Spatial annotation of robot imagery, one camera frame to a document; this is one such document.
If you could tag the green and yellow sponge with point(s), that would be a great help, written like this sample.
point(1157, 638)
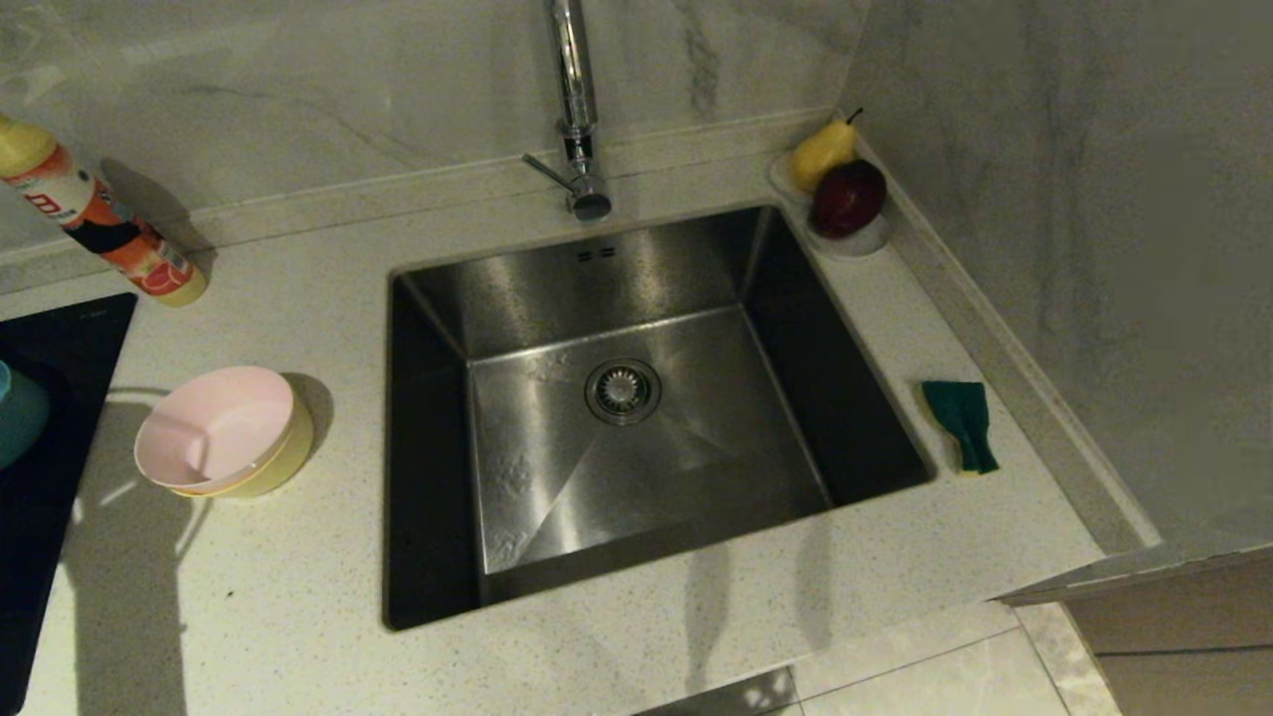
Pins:
point(960, 413)

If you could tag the yellow plastic bowl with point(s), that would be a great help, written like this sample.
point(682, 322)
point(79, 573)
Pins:
point(288, 452)

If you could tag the pink plastic bowl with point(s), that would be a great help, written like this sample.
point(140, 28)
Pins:
point(214, 428)

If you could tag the yellow-capped orange dish soap bottle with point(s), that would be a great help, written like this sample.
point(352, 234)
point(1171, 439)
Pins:
point(70, 194)

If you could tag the blue plastic bowl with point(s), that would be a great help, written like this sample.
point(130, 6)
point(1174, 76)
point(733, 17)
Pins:
point(20, 413)

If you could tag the stainless steel sink basin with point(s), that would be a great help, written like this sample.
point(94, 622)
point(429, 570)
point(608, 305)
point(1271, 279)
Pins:
point(696, 418)

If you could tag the round metal drain strainer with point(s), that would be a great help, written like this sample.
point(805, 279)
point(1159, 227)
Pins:
point(624, 391)

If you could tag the small white dish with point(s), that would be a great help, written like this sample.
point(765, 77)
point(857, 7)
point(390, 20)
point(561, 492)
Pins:
point(855, 245)
point(780, 179)

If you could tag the dark red apple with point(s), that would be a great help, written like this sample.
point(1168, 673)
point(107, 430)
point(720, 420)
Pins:
point(847, 199)

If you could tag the yellow pear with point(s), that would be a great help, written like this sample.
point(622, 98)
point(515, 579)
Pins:
point(820, 154)

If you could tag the chrome faucet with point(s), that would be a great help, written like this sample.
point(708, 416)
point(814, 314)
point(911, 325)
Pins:
point(575, 89)

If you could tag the black induction cooktop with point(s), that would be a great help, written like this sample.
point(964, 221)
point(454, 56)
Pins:
point(40, 557)

